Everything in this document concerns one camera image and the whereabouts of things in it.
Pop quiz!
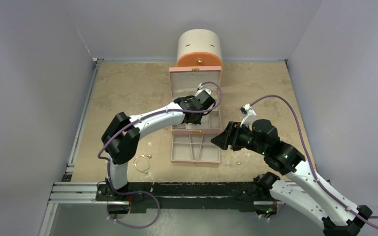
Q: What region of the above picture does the pink box pull-out drawer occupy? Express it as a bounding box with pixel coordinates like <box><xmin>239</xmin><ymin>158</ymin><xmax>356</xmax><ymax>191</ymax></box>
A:
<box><xmin>171</xmin><ymin>134</ymin><xmax>221</xmax><ymax>164</ymax></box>

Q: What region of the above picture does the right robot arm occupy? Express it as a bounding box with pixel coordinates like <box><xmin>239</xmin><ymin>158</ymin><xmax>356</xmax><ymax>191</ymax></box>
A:
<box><xmin>211</xmin><ymin>119</ymin><xmax>373</xmax><ymax>236</ymax></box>

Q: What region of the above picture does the round beige orange box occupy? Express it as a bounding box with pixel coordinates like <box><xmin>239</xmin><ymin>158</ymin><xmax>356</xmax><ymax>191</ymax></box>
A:
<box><xmin>176</xmin><ymin>29</ymin><xmax>223</xmax><ymax>67</ymax></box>

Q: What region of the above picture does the silver pearl bangle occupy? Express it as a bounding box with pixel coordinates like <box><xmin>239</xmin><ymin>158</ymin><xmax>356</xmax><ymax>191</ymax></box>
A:
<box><xmin>132</xmin><ymin>154</ymin><xmax>153</xmax><ymax>175</ymax></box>

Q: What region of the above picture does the pink jewelry box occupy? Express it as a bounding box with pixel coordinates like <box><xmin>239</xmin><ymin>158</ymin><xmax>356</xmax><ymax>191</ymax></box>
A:
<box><xmin>169</xmin><ymin>66</ymin><xmax>222</xmax><ymax>135</ymax></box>

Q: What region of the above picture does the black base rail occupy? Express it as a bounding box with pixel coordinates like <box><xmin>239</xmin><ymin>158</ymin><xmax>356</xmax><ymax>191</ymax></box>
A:
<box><xmin>95</xmin><ymin>181</ymin><xmax>278</xmax><ymax>214</ymax></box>

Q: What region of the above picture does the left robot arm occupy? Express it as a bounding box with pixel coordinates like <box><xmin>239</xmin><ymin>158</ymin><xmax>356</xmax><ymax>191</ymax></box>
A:
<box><xmin>98</xmin><ymin>88</ymin><xmax>222</xmax><ymax>201</ymax></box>

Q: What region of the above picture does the aluminium frame rail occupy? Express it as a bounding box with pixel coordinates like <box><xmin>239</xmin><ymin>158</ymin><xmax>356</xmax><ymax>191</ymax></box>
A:
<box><xmin>39</xmin><ymin>59</ymin><xmax>108</xmax><ymax>236</ymax></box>

